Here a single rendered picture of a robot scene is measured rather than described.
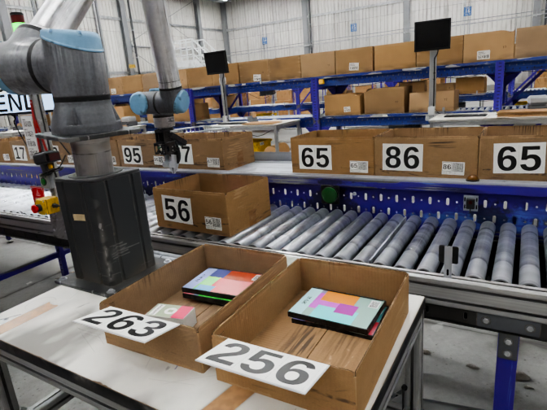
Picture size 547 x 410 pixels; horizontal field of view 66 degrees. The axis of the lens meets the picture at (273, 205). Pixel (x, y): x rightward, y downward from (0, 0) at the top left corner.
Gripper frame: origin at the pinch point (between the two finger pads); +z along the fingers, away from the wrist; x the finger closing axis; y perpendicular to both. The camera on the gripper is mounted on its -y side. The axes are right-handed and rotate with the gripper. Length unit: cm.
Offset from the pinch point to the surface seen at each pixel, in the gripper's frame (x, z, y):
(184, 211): 23.2, 11.3, 22.9
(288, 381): 109, 8, 100
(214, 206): 39.1, 7.7, 23.5
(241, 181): 32.5, 5.1, -5.8
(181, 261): 57, 11, 64
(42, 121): -48, -27, 28
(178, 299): 61, 18, 71
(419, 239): 110, 20, 7
